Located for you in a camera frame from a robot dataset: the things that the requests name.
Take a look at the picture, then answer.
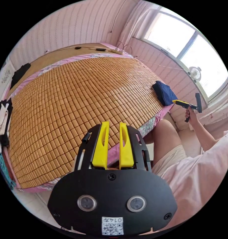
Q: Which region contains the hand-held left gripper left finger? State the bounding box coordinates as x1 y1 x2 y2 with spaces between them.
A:
92 121 110 168

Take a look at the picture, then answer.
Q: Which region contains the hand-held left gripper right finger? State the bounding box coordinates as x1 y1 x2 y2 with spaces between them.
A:
119 122 134 168

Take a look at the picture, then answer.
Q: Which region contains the person's right forearm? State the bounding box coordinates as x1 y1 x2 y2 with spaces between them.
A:
190 119 220 152

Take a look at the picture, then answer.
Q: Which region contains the dark blue short sleeve shirt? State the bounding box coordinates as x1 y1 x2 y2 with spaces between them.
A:
152 80 179 106

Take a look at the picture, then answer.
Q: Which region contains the person's right hand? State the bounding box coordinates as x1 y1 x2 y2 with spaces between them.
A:
185 109 198 123

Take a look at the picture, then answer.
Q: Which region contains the small white fan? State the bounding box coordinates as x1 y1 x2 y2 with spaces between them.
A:
187 66 202 83

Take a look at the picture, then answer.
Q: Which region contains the bed with woven mat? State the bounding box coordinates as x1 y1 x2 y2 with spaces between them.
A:
5 42 175 193

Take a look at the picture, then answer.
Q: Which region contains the window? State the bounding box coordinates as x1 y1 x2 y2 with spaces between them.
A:
141 8 228 102

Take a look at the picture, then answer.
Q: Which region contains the person's body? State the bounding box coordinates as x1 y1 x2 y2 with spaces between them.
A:
143 119 228 233

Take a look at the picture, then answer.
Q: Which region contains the white power strip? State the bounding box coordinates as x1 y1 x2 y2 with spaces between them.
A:
111 47 125 55

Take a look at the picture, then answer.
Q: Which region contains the pale pink curtain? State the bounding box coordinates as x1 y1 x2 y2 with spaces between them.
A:
119 0 162 46

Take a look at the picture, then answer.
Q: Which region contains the teal garment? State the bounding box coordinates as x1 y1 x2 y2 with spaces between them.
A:
0 147 17 190

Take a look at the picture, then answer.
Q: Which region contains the pile of clothes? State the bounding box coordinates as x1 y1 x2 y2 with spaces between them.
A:
0 98 13 148

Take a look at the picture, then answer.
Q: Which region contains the black garment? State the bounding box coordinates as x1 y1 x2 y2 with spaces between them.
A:
10 63 31 90

